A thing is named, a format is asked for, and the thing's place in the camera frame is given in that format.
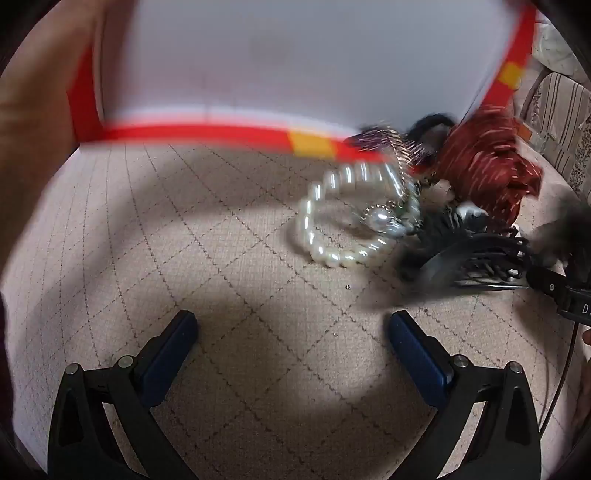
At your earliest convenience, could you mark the white pearl bracelet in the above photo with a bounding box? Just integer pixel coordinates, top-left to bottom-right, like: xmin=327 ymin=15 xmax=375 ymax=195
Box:
xmin=295 ymin=161 xmax=419 ymax=269

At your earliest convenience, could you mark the black fuzzy scrunchie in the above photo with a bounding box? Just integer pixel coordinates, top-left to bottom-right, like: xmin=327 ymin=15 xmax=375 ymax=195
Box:
xmin=405 ymin=113 xmax=459 ymax=163

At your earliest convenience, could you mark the red dotted scrunchie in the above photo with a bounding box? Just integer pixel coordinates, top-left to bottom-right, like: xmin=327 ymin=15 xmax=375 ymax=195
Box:
xmin=436 ymin=105 xmax=544 ymax=227

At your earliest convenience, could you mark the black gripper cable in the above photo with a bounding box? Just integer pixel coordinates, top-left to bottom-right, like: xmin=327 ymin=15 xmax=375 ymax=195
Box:
xmin=538 ymin=318 xmax=583 ymax=435

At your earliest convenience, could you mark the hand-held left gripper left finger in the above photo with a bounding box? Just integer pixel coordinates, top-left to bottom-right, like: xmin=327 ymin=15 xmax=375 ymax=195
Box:
xmin=47 ymin=310 xmax=199 ymax=480

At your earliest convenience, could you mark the white tray with red rim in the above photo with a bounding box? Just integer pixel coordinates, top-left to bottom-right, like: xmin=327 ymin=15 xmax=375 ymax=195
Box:
xmin=67 ymin=0 xmax=539 ymax=161

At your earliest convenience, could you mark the striped sofa cushion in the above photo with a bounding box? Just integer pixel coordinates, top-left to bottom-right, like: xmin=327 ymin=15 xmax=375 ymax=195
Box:
xmin=521 ymin=69 xmax=591 ymax=197

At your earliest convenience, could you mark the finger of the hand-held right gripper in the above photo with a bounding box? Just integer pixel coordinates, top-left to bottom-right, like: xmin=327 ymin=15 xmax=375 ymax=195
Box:
xmin=526 ymin=265 xmax=591 ymax=324

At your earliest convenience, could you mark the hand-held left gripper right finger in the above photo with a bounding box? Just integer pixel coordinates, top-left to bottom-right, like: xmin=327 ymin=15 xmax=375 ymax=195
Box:
xmin=388 ymin=310 xmax=542 ymax=480

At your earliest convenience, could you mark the orange small box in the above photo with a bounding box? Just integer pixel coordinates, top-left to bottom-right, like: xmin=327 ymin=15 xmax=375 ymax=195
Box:
xmin=517 ymin=122 xmax=546 ymax=149

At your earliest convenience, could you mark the metal chain bracelet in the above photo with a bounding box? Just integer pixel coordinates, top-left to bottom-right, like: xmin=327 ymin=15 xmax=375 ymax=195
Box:
xmin=353 ymin=124 xmax=419 ymax=172

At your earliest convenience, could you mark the white printed cloth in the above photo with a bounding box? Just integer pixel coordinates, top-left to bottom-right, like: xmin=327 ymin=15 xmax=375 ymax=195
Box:
xmin=536 ymin=19 xmax=579 ymax=71

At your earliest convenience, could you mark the black hair claw clip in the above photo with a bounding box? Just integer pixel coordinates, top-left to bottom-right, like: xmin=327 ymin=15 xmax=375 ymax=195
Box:
xmin=396 ymin=230 xmax=533 ymax=298

